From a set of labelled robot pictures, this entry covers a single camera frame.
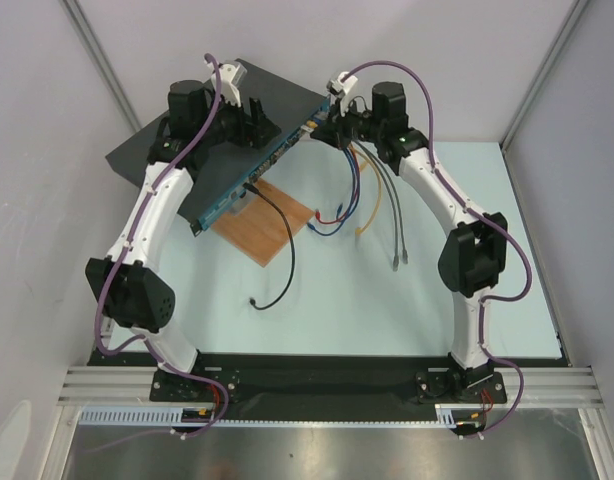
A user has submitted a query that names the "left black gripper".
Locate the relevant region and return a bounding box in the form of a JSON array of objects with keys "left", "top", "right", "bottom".
[{"left": 196, "top": 88, "right": 280, "bottom": 150}]

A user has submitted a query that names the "yellow patch cable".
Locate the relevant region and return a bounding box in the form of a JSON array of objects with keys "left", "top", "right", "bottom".
[{"left": 306, "top": 118, "right": 380, "bottom": 171}]

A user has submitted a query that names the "long grey patch cable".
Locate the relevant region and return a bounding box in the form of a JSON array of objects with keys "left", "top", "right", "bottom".
[{"left": 368, "top": 152, "right": 403, "bottom": 272}]

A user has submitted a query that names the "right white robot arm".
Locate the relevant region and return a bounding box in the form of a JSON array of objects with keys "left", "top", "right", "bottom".
[{"left": 312, "top": 75, "right": 507, "bottom": 402}]

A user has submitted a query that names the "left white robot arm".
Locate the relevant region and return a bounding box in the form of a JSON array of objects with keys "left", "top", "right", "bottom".
[{"left": 85, "top": 77, "right": 280, "bottom": 400}]

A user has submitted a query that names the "wooden board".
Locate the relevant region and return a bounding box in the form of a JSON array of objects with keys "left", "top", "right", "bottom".
[{"left": 212, "top": 179, "right": 315, "bottom": 268}]

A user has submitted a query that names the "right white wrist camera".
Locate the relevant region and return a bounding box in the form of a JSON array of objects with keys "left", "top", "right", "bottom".
[{"left": 326, "top": 71, "right": 358, "bottom": 117}]

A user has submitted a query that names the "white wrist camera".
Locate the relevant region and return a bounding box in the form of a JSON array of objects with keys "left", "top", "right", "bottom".
[
  {"left": 326, "top": 71, "right": 358, "bottom": 117},
  {"left": 204, "top": 53, "right": 247, "bottom": 107}
]

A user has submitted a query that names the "black cable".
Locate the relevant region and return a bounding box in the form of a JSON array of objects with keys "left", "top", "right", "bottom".
[{"left": 242, "top": 182, "right": 296, "bottom": 312}]

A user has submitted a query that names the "dark grey network switch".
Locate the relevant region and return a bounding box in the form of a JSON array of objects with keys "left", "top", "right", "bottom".
[{"left": 106, "top": 58, "right": 328, "bottom": 234}]

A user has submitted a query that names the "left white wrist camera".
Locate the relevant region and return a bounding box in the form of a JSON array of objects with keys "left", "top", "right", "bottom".
[{"left": 204, "top": 53, "right": 247, "bottom": 107}]

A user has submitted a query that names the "red patch cable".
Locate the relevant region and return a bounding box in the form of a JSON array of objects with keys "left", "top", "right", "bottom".
[{"left": 313, "top": 144, "right": 362, "bottom": 226}]

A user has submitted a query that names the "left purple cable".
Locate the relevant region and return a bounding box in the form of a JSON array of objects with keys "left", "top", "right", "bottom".
[{"left": 93, "top": 52, "right": 230, "bottom": 443}]

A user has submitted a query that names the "purple cable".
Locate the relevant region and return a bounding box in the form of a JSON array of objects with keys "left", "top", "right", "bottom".
[
  {"left": 340, "top": 60, "right": 533, "bottom": 440},
  {"left": 93, "top": 52, "right": 230, "bottom": 443}
]

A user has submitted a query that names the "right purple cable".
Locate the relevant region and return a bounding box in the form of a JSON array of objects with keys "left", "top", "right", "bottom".
[{"left": 340, "top": 60, "right": 533, "bottom": 440}]

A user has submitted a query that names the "orange plugged patch cable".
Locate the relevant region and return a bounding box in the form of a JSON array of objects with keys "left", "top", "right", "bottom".
[{"left": 353, "top": 164, "right": 384, "bottom": 237}]

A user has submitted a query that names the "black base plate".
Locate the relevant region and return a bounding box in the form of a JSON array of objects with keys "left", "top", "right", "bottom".
[{"left": 86, "top": 350, "right": 508, "bottom": 424}]

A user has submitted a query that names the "white cable duct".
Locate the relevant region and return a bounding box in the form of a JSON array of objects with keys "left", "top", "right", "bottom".
[{"left": 79, "top": 404, "right": 482, "bottom": 429}]

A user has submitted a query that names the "aluminium rail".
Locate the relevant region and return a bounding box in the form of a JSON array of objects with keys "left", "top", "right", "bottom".
[{"left": 58, "top": 366, "right": 603, "bottom": 409}]

